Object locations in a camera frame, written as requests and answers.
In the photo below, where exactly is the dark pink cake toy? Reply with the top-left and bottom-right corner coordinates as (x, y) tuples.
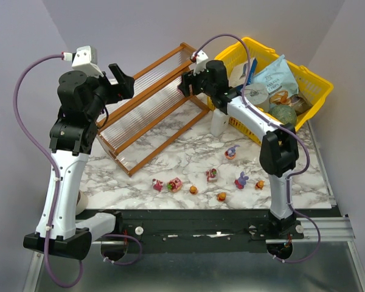
(152, 179), (164, 192)

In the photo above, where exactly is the pink strawberry cake toy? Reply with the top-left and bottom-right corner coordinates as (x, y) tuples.
(167, 177), (183, 193)

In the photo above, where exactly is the purple sitting bunny toy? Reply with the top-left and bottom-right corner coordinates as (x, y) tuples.
(234, 171), (249, 189)

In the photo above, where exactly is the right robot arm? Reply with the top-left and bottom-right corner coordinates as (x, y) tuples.
(178, 57), (299, 235)

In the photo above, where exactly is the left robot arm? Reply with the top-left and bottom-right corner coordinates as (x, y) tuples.
(23, 63), (134, 260)

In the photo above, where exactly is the wooden tiered shelf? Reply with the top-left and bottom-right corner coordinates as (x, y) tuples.
(97, 43), (210, 176)

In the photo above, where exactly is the blue white box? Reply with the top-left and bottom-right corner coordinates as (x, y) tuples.
(229, 57), (258, 89)

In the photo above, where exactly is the white bottle grey cap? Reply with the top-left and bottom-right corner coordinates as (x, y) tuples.
(210, 109), (229, 137)

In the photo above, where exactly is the grey round tin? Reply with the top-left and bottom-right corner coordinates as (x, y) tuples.
(245, 83), (270, 113)

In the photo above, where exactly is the light blue chips bag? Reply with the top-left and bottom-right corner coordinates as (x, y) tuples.
(252, 55), (299, 105)

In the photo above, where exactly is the green melon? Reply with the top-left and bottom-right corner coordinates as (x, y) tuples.
(268, 105), (297, 126)

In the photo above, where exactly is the pink white cake toy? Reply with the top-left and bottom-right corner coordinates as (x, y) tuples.
(206, 168), (218, 183)

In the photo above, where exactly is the brown snack packet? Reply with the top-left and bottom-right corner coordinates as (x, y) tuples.
(289, 92), (313, 116)

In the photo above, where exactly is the small burger toy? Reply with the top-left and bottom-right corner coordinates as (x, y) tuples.
(189, 186), (198, 195)

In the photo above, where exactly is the orange bear toy front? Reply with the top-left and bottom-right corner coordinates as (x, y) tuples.
(217, 192), (227, 201)

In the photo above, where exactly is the orange bear toy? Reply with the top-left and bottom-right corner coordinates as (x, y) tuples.
(217, 192), (227, 201)
(255, 180), (265, 190)

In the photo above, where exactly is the orange bear toy right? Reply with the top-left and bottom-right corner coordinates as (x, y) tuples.
(255, 180), (265, 190)

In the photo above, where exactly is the tape roll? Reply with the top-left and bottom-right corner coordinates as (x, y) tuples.
(75, 190), (88, 215)

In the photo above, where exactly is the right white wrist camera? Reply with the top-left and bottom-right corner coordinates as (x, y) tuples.
(190, 50), (209, 75)

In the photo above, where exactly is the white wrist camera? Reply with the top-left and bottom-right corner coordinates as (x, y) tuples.
(190, 50), (209, 75)
(62, 46), (103, 78)

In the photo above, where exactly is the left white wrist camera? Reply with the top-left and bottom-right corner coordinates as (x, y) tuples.
(62, 46), (103, 78)

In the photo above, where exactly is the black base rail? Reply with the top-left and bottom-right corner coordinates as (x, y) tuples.
(88, 208), (305, 254)

